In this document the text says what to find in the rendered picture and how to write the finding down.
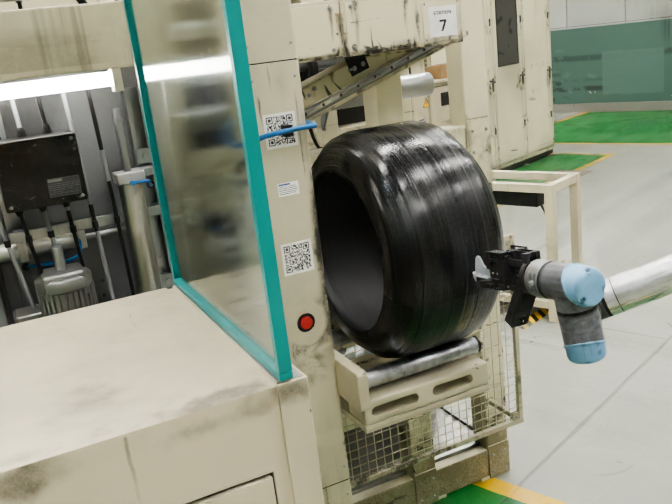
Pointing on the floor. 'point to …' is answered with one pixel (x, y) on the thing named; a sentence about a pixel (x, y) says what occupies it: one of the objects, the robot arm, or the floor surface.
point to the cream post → (301, 299)
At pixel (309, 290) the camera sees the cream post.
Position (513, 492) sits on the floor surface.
